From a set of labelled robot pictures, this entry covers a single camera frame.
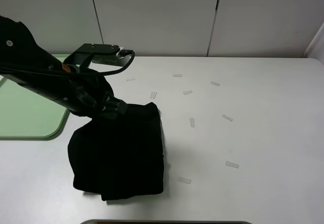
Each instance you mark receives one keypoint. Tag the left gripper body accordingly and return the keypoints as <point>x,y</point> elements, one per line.
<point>96,99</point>

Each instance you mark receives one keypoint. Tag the black short sleeve shirt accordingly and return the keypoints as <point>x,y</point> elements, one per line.
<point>121,157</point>

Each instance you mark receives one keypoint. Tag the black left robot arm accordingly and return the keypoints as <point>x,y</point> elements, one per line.
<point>24,62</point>

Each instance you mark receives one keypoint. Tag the green plastic tray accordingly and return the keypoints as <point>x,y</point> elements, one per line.
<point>28,116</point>

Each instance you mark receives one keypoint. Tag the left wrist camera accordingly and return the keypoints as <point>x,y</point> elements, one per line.
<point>105,54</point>

